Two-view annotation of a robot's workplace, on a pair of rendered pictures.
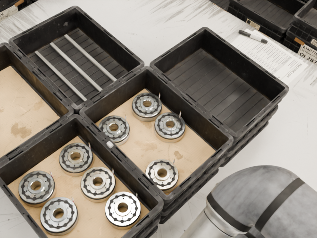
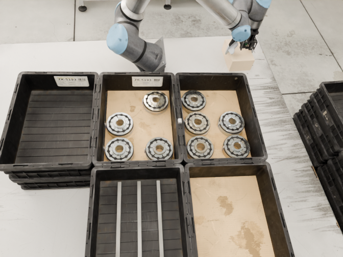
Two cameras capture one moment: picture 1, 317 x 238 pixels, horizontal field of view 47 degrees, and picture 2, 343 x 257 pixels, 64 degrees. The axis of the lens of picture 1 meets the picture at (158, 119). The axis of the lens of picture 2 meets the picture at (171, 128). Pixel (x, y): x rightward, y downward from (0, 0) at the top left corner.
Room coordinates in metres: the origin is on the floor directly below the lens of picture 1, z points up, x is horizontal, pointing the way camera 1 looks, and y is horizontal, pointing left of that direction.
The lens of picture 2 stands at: (0.96, 0.44, 1.77)
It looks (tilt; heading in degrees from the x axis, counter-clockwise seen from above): 59 degrees down; 217
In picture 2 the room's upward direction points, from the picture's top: 10 degrees clockwise
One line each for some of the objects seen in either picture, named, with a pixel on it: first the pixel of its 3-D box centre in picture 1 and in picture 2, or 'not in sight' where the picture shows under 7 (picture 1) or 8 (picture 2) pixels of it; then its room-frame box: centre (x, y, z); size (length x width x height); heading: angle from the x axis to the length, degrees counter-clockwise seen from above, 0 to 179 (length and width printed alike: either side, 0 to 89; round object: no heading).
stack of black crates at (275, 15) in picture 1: (261, 23); not in sight; (1.85, -0.57, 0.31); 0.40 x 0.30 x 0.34; 54
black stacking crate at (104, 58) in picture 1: (78, 64); (139, 232); (0.87, 0.31, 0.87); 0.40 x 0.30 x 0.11; 50
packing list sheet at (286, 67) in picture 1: (265, 57); not in sight; (1.18, -0.44, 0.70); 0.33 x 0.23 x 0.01; 55
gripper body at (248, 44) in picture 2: not in sight; (248, 35); (-0.10, -0.01, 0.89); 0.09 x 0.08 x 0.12; 55
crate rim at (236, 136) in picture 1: (218, 78); (52, 116); (0.84, -0.19, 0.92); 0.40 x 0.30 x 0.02; 50
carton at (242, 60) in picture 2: not in sight; (237, 54); (-0.12, -0.03, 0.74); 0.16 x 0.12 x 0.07; 55
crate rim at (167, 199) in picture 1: (155, 127); (138, 115); (0.61, 0.01, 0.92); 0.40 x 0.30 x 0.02; 50
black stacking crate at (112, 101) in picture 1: (154, 135); (138, 122); (0.61, 0.01, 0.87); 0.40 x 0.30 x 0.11; 50
